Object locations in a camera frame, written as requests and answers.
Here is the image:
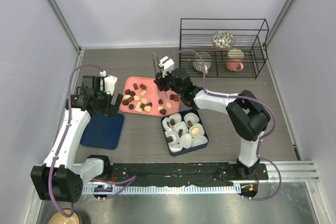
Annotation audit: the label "pink plastic tray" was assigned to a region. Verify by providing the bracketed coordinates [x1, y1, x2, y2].
[120, 76, 180, 117]

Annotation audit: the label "beige bowl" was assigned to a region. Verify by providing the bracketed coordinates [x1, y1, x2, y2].
[47, 211, 82, 224]

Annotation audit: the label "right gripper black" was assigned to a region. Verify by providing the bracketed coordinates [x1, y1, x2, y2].
[155, 67, 184, 96]

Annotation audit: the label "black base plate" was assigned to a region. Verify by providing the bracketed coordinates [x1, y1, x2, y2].
[81, 161, 269, 187]

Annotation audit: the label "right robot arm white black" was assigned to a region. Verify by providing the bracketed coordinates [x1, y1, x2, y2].
[154, 68, 271, 179]

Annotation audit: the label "dark blue box lid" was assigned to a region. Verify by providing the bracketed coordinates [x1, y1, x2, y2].
[80, 113, 124, 150]

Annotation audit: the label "black wire rack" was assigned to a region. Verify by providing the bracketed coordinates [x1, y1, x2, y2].
[179, 18, 269, 78]

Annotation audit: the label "white paper cupcake liner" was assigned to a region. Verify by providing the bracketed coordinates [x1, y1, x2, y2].
[165, 131, 179, 145]
[169, 144, 183, 153]
[189, 123, 205, 137]
[167, 113, 182, 127]
[191, 136, 208, 147]
[173, 121, 188, 137]
[179, 133, 193, 149]
[162, 118, 171, 131]
[184, 112, 199, 127]

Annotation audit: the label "white cable chain strip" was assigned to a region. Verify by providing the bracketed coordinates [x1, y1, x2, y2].
[82, 183, 241, 196]

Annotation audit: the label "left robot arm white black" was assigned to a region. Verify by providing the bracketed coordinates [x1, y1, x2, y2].
[30, 75, 122, 203]

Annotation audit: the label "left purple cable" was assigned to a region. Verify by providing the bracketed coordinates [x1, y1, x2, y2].
[48, 63, 137, 218]

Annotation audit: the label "pink mug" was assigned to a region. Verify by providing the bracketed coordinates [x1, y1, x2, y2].
[226, 49, 245, 71]

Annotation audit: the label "striped grey mug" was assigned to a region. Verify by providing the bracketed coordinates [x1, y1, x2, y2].
[192, 52, 212, 74]

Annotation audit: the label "metal tongs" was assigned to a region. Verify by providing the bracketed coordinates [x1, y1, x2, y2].
[152, 52, 171, 100]

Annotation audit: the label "patterned ceramic bowl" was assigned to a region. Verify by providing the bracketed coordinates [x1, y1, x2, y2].
[212, 31, 236, 51]

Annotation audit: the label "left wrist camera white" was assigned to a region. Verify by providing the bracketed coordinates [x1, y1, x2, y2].
[100, 70, 118, 95]

